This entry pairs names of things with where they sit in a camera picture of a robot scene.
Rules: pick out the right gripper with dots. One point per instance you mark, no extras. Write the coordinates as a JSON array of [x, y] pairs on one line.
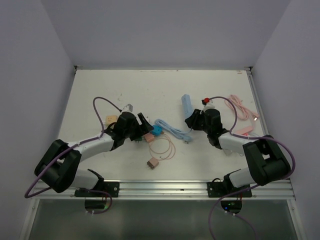
[[192, 121]]

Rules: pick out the silver white charger block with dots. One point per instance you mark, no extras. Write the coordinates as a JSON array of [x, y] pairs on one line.
[[227, 152]]

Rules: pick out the beige cube socket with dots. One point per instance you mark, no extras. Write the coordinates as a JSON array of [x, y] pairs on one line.
[[110, 119]]

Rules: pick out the base mount plate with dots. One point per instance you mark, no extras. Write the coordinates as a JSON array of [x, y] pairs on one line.
[[217, 189], [110, 187]]

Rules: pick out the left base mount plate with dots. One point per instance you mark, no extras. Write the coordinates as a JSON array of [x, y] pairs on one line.
[[110, 187]]

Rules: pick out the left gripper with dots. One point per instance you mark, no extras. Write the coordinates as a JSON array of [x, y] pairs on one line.
[[143, 128]]

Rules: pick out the pink charger plug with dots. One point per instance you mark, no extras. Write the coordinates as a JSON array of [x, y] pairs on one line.
[[149, 137]]

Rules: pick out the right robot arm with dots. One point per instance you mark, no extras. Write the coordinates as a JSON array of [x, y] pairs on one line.
[[265, 160]]

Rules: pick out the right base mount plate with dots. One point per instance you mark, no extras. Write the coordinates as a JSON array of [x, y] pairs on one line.
[[217, 189]]

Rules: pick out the aluminium front rail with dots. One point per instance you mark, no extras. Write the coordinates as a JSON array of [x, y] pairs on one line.
[[192, 190]]

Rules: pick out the light blue power strip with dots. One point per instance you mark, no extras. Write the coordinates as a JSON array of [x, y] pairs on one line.
[[176, 132]]

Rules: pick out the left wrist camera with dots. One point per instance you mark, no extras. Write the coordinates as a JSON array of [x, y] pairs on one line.
[[127, 108]]

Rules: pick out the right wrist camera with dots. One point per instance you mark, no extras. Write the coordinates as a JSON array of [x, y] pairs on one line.
[[207, 104]]

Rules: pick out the pink power strip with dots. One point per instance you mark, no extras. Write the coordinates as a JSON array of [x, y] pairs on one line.
[[244, 131]]

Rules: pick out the blue square charger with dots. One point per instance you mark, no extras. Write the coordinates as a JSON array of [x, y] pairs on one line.
[[157, 130]]

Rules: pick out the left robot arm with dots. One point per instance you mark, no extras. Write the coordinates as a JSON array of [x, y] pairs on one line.
[[58, 168]]

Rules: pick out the brown plug adapter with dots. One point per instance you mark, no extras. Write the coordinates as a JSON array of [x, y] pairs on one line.
[[152, 163]]

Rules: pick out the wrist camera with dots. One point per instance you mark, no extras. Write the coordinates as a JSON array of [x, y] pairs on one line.
[[127, 108], [207, 104]]

